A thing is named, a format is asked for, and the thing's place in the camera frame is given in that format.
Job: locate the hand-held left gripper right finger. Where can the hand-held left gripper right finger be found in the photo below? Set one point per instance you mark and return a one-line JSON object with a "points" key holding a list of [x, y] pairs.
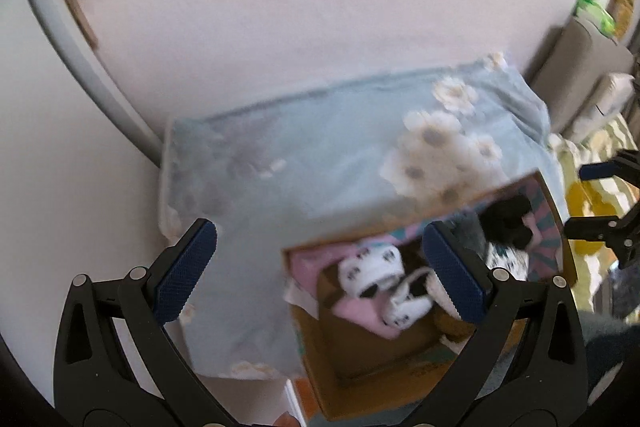
{"points": [[452, 272]]}

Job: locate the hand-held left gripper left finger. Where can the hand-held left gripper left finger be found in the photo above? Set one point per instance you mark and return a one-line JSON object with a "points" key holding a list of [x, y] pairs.
{"points": [[187, 272]]}

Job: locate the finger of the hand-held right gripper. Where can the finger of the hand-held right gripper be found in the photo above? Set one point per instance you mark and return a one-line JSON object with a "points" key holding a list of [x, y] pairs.
{"points": [[585, 227], [597, 172]]}

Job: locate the white panda print box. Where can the white panda print box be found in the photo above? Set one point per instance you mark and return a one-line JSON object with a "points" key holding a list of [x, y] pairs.
{"points": [[507, 259]]}

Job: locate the white panda print sock roll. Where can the white panda print sock roll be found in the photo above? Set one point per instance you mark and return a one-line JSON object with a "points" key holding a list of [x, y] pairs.
{"points": [[407, 309], [370, 269]]}

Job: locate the black cloth bundle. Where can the black cloth bundle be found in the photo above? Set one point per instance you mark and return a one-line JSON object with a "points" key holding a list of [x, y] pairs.
{"points": [[505, 217]]}

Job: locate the cardboard box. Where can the cardboard box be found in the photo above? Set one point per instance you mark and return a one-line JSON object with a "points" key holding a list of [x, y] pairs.
{"points": [[365, 367]]}

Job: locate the white pillow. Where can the white pillow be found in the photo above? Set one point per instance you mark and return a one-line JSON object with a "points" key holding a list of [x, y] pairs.
{"points": [[610, 97]]}

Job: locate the pink cloth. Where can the pink cloth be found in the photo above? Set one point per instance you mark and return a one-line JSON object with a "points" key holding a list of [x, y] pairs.
{"points": [[360, 314]]}

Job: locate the grey cushion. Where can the grey cushion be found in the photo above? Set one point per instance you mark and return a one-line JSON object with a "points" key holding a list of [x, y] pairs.
{"points": [[580, 62]]}

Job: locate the dark blue cloth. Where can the dark blue cloth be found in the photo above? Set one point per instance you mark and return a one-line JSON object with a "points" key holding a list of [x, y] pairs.
{"points": [[610, 357]]}

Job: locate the green packet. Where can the green packet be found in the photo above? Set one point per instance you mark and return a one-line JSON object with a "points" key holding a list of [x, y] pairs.
{"points": [[592, 14]]}

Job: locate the blue floral tablecloth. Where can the blue floral tablecloth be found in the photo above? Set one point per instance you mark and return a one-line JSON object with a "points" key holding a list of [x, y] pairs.
{"points": [[300, 147]]}

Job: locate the yellow brown packet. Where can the yellow brown packet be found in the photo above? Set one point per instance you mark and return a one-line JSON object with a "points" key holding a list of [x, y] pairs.
{"points": [[624, 2]]}

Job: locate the grey pipe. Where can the grey pipe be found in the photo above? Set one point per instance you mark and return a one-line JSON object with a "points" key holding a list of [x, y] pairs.
{"points": [[75, 52]]}

